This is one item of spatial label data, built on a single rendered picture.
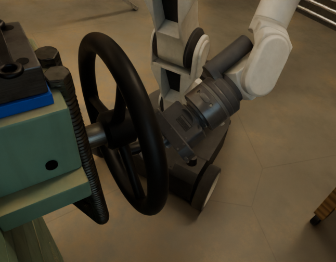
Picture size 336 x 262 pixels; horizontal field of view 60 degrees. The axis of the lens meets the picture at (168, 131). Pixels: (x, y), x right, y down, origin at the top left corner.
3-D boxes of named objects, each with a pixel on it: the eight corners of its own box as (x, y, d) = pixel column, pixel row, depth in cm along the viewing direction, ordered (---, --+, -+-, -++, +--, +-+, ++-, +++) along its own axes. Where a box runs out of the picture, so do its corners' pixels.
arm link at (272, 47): (244, 91, 61) (272, 28, 58) (269, 102, 53) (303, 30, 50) (219, 81, 59) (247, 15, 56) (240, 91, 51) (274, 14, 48)
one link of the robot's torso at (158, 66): (170, 94, 145) (164, 10, 104) (206, 109, 139) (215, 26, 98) (154, 117, 138) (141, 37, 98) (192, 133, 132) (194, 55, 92)
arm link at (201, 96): (190, 167, 59) (236, 130, 59) (181, 158, 50) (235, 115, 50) (155, 123, 64) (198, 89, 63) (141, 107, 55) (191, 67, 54)
